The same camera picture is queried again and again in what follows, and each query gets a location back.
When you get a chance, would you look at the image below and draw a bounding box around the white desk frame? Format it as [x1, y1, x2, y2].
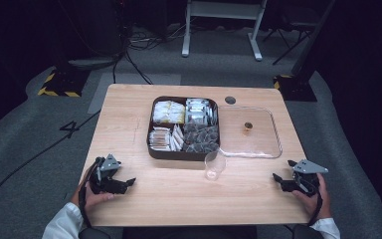
[181, 0, 269, 62]

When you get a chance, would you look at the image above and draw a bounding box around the row of brown stick packets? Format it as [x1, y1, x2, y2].
[148, 126, 174, 152]

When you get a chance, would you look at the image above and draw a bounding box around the person's right hand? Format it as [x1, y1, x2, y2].
[291, 173, 333, 223]

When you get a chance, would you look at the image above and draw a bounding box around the pile of silver packets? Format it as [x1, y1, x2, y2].
[184, 98, 219, 126]

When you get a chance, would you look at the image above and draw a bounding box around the clear lid with wooden knob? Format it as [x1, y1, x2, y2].
[217, 106, 284, 159]

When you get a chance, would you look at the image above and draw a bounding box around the person's left hand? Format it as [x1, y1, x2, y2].
[71, 183, 115, 214]

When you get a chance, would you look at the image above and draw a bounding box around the black gripper wrist strap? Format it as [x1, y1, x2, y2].
[307, 191, 324, 227]
[78, 158, 99, 229]

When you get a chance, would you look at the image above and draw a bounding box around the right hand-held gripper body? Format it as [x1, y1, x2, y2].
[290, 158, 329, 198]

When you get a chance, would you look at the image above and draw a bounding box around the black floor cable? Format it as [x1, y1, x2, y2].
[0, 110, 101, 215]
[111, 49, 154, 86]

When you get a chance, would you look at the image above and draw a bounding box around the clear glass cup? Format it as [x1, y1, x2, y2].
[204, 150, 228, 181]

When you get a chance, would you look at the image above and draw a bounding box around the person's dark lap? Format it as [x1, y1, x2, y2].
[78, 224, 324, 239]

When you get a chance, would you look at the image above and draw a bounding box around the row of white paper packets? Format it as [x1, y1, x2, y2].
[169, 123, 186, 152]

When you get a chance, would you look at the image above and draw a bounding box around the pile of dark tea bags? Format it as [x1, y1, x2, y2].
[182, 122, 220, 154]

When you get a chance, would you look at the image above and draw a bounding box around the black yellow striped stand base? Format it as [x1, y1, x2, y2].
[37, 67, 92, 99]
[273, 74, 318, 103]

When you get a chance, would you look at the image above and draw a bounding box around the pile of yellow white packets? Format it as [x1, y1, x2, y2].
[151, 100, 186, 124]

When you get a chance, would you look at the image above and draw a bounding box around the dark brown compartment box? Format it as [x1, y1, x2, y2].
[146, 96, 221, 162]

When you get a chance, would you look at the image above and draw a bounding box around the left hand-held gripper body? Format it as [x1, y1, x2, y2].
[89, 152, 122, 195]

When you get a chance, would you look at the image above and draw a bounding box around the dark metal stand post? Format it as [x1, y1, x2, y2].
[290, 0, 336, 78]

